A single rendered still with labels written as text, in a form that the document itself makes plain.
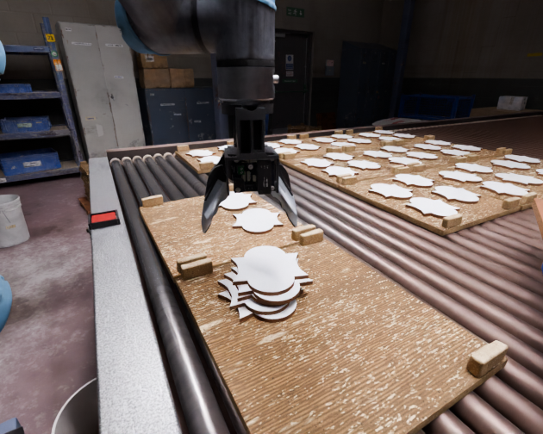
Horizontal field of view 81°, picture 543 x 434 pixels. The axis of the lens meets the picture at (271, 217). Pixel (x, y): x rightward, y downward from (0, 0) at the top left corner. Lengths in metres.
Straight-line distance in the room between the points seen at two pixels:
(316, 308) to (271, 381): 0.16
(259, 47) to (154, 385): 0.45
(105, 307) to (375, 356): 0.45
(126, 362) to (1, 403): 1.45
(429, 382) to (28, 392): 1.73
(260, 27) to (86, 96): 4.82
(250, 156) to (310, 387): 0.30
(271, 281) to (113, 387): 0.26
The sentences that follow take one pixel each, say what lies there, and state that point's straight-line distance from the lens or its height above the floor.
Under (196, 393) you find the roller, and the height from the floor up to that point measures 0.92.
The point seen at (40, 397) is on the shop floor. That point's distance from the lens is 1.89.
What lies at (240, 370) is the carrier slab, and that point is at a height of 0.94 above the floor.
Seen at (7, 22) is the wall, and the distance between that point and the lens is 5.73.
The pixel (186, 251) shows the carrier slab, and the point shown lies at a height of 0.94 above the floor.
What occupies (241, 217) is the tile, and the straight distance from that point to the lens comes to 0.85.
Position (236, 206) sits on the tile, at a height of 0.94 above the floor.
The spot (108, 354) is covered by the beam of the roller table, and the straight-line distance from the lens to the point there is 0.56.
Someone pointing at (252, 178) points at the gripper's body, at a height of 1.16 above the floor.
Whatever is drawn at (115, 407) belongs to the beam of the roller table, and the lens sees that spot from 0.49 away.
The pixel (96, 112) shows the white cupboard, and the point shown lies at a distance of 5.22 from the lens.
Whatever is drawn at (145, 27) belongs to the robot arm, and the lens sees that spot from 0.46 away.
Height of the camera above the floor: 1.29
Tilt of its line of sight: 24 degrees down
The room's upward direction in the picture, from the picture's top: straight up
